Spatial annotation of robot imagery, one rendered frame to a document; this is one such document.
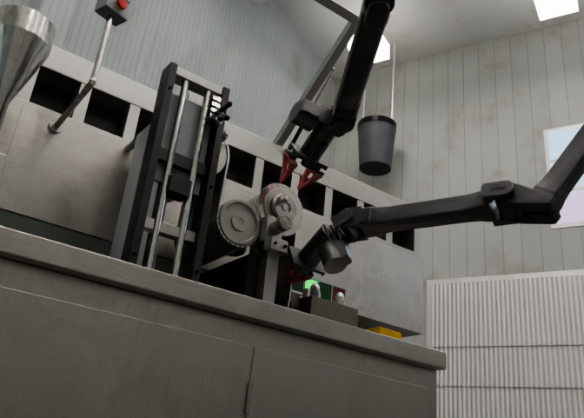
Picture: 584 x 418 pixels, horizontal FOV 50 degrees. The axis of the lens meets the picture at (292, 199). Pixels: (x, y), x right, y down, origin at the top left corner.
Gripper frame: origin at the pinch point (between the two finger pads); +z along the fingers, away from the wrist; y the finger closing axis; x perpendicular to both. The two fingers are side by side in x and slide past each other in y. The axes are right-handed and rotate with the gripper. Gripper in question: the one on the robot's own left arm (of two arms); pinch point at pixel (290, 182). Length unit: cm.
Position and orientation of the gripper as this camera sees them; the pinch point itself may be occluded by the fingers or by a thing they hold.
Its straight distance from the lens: 164.1
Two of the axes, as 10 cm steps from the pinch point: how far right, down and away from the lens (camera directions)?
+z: -5.2, 7.9, 3.1
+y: 8.0, 3.3, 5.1
